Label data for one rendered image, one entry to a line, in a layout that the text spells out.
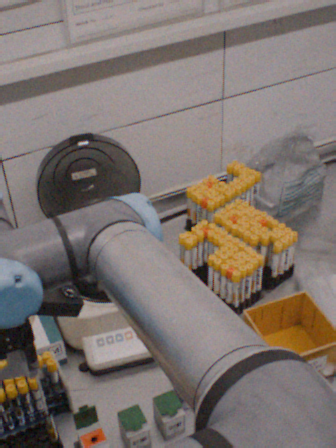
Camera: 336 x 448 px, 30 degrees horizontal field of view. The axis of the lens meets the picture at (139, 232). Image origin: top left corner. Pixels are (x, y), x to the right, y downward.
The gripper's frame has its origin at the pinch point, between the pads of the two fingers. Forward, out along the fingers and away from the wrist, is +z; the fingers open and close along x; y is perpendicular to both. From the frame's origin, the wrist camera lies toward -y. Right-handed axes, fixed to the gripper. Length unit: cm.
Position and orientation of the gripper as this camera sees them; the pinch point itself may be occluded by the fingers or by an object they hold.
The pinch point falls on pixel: (33, 368)
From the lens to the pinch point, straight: 97.8
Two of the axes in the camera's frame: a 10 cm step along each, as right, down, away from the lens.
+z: 0.6, 7.6, 6.5
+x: 4.2, 5.7, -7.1
